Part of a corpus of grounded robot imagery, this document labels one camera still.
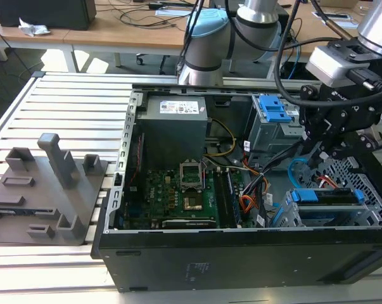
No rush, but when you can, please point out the blue disk wire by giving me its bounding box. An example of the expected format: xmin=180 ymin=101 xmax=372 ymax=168
xmin=287 ymin=157 xmax=309 ymax=191

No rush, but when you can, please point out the hard disk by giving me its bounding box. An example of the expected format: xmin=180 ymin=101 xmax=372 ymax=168
xmin=288 ymin=187 xmax=366 ymax=220

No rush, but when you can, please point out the metal disk bay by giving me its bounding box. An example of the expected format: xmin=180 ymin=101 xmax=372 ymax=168
xmin=269 ymin=186 xmax=382 ymax=229

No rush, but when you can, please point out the black RAM slot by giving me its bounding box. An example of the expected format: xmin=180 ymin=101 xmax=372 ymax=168
xmin=219 ymin=170 xmax=231 ymax=229
xmin=229 ymin=170 xmax=243 ymax=227
xmin=224 ymin=170 xmax=238 ymax=229
xmin=213 ymin=170 xmax=226 ymax=229

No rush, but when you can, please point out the blue plastic drive latch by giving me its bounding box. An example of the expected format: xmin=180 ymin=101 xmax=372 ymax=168
xmin=259 ymin=94 xmax=293 ymax=125

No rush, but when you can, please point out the grey metal drive cage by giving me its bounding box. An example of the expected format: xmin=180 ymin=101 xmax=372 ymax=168
xmin=245 ymin=94 xmax=306 ymax=153

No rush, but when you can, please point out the CPU socket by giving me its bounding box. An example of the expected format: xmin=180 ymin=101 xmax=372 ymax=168
xmin=179 ymin=160 xmax=205 ymax=192

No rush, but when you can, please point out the grey power supply unit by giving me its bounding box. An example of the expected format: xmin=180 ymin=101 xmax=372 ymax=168
xmin=136 ymin=96 xmax=208 ymax=171

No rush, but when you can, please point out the brown square chip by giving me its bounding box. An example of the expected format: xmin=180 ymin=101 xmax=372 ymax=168
xmin=182 ymin=196 xmax=203 ymax=212

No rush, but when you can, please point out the black graphics card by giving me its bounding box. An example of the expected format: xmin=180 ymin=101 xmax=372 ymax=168
xmin=161 ymin=217 xmax=217 ymax=230

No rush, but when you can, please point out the green motherboard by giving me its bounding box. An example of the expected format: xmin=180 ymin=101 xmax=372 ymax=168
xmin=122 ymin=167 xmax=243 ymax=231

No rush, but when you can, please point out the black open PC case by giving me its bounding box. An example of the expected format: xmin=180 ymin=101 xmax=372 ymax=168
xmin=91 ymin=82 xmax=382 ymax=294

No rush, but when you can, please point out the office chair base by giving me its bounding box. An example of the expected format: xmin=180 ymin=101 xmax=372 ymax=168
xmin=134 ymin=53 xmax=173 ymax=76

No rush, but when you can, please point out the wooden desk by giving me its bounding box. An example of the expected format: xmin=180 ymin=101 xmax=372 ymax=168
xmin=0 ymin=0 xmax=198 ymax=74

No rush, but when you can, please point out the black box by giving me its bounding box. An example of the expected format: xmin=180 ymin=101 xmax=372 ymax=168
xmin=0 ymin=0 xmax=98 ymax=32

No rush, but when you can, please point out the grey parts rack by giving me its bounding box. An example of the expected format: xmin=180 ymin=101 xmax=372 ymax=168
xmin=0 ymin=132 xmax=110 ymax=248

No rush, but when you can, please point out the crumpled white paper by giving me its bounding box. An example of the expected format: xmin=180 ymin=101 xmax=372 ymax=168
xmin=18 ymin=16 xmax=51 ymax=37

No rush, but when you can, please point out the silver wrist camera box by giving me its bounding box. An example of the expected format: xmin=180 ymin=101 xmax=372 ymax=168
xmin=305 ymin=41 xmax=369 ymax=87

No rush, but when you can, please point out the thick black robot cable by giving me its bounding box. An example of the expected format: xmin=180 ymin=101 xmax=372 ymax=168
xmin=274 ymin=0 xmax=382 ymax=108

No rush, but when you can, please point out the black cable bundle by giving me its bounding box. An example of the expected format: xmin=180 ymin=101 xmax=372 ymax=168
xmin=239 ymin=139 xmax=309 ymax=229

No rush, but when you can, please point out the yellow wire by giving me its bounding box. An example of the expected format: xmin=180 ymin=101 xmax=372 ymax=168
xmin=205 ymin=118 xmax=236 ymax=158

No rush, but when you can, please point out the orange red wire bundle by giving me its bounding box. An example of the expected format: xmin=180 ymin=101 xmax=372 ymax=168
xmin=239 ymin=176 xmax=271 ymax=222

